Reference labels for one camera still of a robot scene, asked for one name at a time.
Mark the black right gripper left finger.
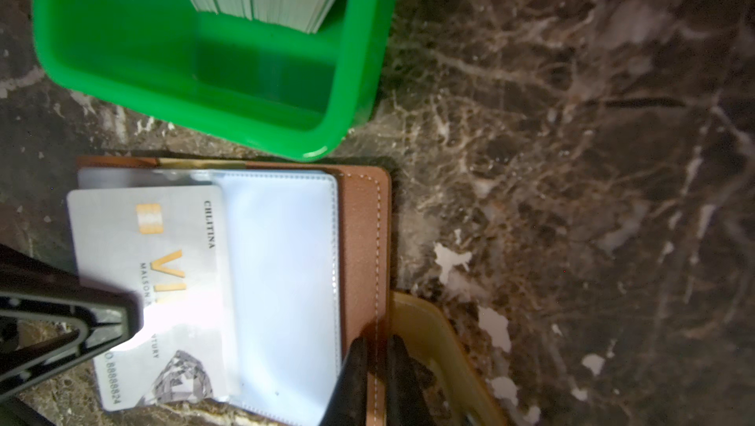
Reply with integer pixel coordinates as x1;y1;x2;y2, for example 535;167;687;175
320;337;369;426

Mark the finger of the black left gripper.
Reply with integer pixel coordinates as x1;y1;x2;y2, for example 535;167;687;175
1;245;142;400

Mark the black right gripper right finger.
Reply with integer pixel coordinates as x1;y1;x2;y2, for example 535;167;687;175
387;335;436;426

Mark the brown leather card holder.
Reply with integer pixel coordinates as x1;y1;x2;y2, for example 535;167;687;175
75;153;511;426

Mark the green plastic tray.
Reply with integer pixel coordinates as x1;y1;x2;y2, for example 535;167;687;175
31;0;396;162

